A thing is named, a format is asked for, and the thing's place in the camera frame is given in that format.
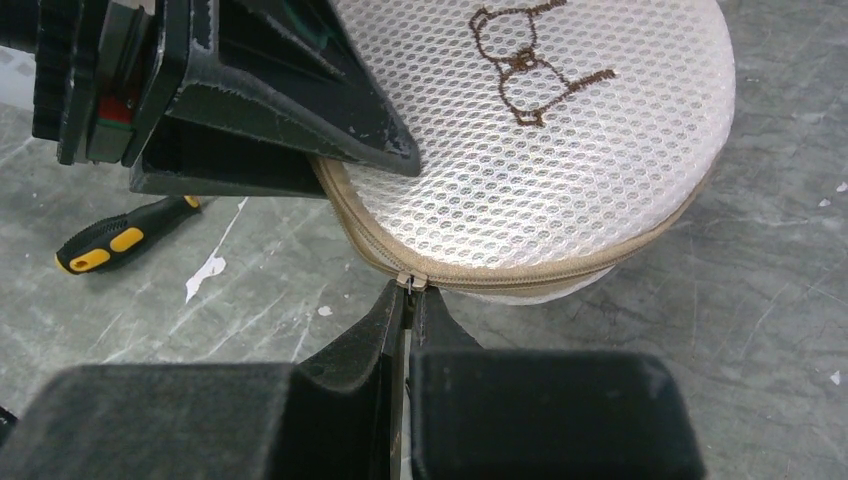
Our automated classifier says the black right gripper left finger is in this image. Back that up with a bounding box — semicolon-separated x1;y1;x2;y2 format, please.
1;284;406;479

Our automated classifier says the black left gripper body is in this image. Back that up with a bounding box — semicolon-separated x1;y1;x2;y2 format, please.
32;1;169;166

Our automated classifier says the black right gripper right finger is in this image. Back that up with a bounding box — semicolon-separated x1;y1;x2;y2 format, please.
410;288;706;479

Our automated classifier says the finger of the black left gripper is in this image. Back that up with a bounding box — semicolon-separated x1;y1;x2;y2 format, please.
129;117;325;198
164;1;422;177

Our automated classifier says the white mesh laundry bag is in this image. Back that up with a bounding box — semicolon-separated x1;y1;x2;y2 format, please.
314;0;736;305

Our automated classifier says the white plastic basket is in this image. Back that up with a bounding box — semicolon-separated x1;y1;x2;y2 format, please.
0;47;36;112

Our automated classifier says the small yellow black screwdriver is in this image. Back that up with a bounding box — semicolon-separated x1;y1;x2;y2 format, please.
54;196;202;275

